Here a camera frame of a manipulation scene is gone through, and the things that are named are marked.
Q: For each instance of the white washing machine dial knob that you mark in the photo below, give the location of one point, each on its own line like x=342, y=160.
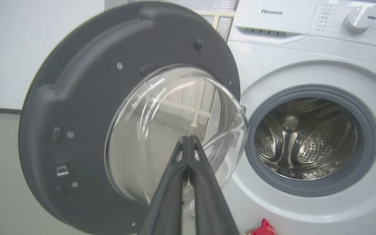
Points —
x=357, y=21

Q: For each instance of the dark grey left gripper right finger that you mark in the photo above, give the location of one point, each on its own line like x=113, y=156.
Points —
x=209, y=202

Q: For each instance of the white detergent drawer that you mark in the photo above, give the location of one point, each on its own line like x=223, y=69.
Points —
x=273, y=16

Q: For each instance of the red clothing item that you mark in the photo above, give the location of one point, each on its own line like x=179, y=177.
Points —
x=264, y=228

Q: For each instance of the grey round glass washer door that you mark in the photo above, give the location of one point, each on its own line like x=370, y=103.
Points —
x=77, y=114

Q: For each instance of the stainless steel washing machine drum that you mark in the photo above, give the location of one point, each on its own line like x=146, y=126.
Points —
x=321, y=140

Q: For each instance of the white front-load washing machine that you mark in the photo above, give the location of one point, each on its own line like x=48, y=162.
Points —
x=305, y=55

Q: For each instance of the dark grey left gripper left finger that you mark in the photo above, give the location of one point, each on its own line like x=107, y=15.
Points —
x=166, y=202

